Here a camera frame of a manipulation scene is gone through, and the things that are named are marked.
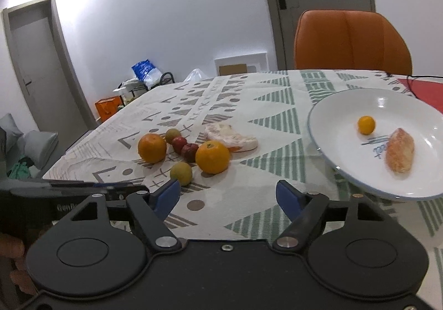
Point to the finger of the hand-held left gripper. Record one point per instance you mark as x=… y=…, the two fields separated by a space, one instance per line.
x=79 y=186

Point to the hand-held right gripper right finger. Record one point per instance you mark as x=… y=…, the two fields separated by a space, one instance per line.
x=289 y=197

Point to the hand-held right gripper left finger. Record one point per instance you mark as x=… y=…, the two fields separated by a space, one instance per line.
x=165 y=197

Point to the yellow-green plum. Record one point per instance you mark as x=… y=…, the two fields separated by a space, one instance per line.
x=181 y=173

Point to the small red plum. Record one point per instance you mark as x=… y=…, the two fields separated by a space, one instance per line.
x=189 y=152
x=179 y=144

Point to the large orange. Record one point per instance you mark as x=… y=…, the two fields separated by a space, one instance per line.
x=152 y=148
x=212 y=157

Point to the small green plum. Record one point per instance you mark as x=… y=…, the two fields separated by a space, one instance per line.
x=172 y=135

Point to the white plate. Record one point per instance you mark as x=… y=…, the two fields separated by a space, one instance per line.
x=342 y=147

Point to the pomelo segment with white rind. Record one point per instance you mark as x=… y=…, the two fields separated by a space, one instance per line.
x=230 y=137

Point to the small kumquat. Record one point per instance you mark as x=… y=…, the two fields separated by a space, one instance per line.
x=366 y=125

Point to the peeled pomelo piece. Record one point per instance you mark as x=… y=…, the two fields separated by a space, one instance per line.
x=400 y=152

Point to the person's left hand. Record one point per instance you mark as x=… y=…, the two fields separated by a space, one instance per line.
x=12 y=246

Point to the green cloth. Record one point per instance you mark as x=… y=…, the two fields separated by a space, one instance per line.
x=19 y=170

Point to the patterned tablecloth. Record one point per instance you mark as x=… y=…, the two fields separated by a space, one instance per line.
x=242 y=192

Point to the grey cushion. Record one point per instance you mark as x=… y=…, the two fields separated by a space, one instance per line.
x=39 y=147
x=8 y=131

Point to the orange paper bag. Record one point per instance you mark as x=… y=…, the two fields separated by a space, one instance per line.
x=108 y=108

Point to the clear plastic bag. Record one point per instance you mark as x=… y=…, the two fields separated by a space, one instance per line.
x=193 y=75

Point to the grey door beside orange bag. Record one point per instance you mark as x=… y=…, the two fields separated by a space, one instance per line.
x=38 y=64

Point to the blue plastic bag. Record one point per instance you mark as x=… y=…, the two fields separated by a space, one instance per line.
x=143 y=69

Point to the white foam packaging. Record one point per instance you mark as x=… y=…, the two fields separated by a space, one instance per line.
x=256 y=61

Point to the brown cardboard sheet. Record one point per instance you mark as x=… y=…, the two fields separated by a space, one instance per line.
x=232 y=69

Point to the orange chair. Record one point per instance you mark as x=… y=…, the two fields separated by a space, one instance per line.
x=349 y=40

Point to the red table mat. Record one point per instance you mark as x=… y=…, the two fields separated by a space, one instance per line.
x=427 y=92

